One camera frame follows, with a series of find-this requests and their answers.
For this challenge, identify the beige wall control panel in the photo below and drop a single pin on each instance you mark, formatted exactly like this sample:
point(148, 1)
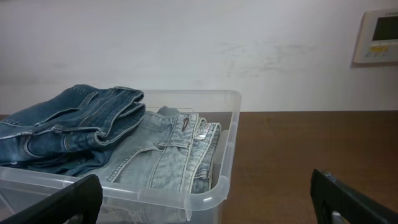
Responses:
point(377, 39)

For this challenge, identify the dark blue jeans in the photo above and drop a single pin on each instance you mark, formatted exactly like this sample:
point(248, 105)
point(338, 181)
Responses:
point(73, 133)

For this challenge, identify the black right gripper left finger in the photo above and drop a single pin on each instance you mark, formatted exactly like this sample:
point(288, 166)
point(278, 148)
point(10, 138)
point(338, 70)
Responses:
point(79, 202)

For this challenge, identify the clear plastic storage bin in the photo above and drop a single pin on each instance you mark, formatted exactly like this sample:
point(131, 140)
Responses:
point(22, 188)

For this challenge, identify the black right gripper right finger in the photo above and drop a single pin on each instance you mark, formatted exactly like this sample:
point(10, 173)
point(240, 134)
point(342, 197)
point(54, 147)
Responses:
point(336, 202)

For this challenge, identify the light blue jeans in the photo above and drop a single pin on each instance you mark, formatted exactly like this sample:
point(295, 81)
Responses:
point(171, 149)

